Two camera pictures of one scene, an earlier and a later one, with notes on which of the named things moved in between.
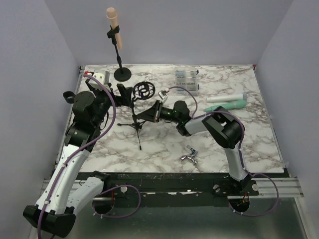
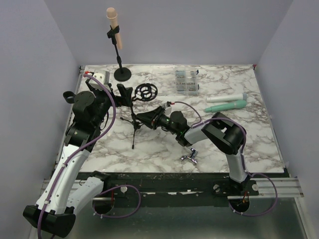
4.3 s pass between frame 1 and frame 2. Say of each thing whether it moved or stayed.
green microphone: stayed
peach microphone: stayed
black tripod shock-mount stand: moved
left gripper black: stayed
